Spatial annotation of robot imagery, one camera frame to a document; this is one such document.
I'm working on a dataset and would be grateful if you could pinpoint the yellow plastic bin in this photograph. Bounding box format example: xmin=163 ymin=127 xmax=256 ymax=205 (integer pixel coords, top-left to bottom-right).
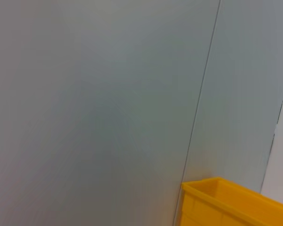
xmin=180 ymin=176 xmax=283 ymax=226

